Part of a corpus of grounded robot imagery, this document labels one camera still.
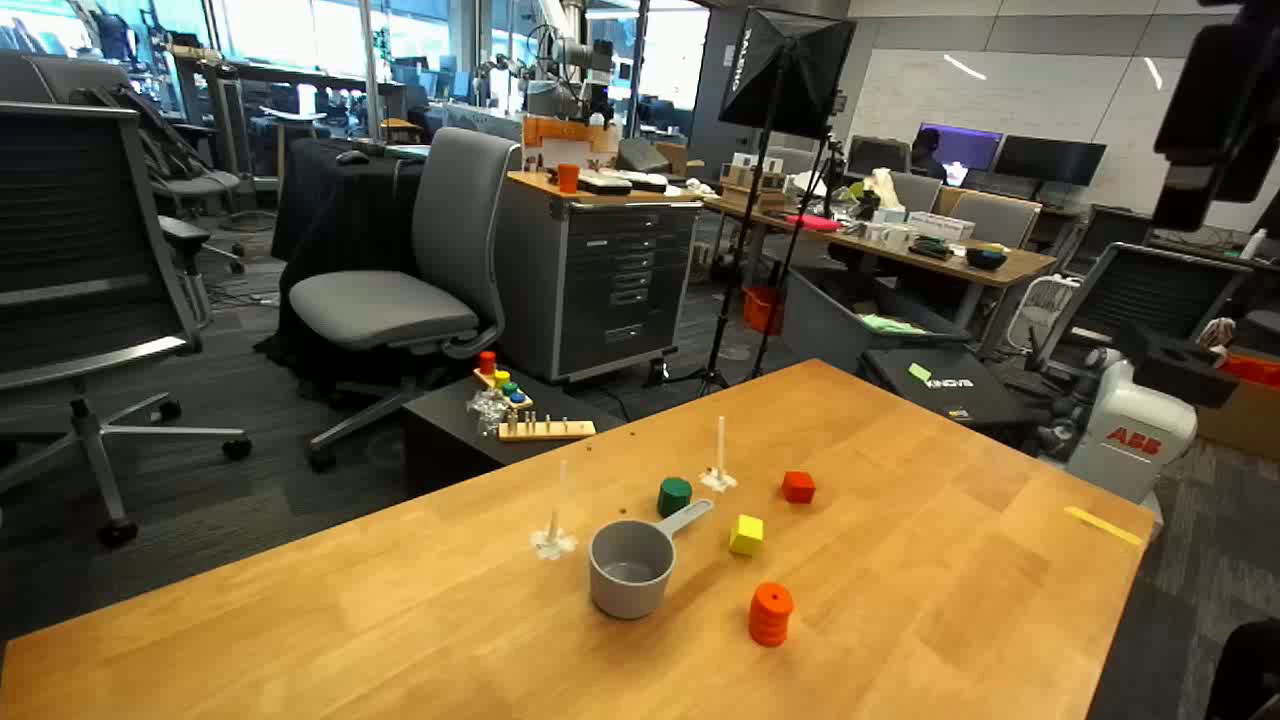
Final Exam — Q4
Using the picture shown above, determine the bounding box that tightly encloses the orange bucket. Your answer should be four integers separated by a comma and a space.
742, 278, 787, 334

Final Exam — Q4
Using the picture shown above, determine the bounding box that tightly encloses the clear plastic bag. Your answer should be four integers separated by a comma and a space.
464, 388, 514, 438

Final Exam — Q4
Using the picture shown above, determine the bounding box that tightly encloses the black case green sticker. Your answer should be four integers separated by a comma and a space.
859, 338, 1048, 430

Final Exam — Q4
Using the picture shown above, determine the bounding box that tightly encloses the white wall whiteboard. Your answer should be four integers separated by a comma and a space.
851, 48, 1169, 204

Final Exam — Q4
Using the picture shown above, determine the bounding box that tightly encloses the gray drawer cabinet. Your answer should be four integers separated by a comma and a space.
493, 170, 710, 388

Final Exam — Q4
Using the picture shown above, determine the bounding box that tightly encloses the black light stand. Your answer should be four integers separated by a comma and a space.
698, 77, 837, 392

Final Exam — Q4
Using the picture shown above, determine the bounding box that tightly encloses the yellow cube block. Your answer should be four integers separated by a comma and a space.
725, 511, 772, 558

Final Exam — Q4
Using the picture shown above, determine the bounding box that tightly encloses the black hanging jacket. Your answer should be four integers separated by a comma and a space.
1149, 0, 1280, 238

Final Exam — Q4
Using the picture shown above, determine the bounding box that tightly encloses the yellow tape strip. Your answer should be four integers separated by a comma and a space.
1061, 498, 1149, 551

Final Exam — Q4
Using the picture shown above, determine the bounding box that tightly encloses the gray chair back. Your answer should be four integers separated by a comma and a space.
947, 189, 1048, 250

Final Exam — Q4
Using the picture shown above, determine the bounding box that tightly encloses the orange white box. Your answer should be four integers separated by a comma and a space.
515, 113, 626, 170

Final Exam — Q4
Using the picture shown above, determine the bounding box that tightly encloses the black softbox light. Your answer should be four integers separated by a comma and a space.
715, 12, 859, 140

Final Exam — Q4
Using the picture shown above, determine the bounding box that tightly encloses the white peg stand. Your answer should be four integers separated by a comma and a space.
700, 412, 742, 496

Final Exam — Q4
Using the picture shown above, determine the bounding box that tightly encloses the black boxy device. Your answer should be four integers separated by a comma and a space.
1125, 324, 1244, 412

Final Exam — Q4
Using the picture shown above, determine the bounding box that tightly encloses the black mesh office chair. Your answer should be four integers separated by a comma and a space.
0, 95, 256, 551

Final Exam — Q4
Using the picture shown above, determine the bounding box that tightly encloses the white ABB robot base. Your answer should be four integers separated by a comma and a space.
1063, 356, 1202, 509

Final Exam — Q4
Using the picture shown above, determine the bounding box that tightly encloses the black wide monitor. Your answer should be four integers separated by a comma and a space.
992, 130, 1113, 190

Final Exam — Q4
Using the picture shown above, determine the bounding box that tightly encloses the wooden block tray toy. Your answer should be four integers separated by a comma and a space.
493, 412, 602, 445

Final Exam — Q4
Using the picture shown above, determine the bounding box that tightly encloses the brown cardboard box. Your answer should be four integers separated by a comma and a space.
1195, 344, 1280, 468

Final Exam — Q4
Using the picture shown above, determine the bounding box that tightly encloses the dark flat screen panel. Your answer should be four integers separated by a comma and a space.
1054, 237, 1251, 376

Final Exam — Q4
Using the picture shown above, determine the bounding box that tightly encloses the green octagonal block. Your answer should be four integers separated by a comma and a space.
657, 470, 698, 518

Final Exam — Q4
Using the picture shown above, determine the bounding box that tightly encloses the orange cylinder block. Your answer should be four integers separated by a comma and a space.
744, 578, 799, 652

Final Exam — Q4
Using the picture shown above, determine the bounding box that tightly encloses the colourful stacking toy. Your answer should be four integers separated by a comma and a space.
469, 346, 537, 414

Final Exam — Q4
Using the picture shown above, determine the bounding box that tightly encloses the black covered table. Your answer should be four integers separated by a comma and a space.
269, 130, 429, 270

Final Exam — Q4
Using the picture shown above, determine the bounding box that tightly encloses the gray office chair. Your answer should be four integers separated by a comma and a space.
286, 123, 525, 470

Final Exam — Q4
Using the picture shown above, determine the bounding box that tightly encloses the gray pot with handle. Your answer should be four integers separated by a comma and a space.
583, 496, 721, 623

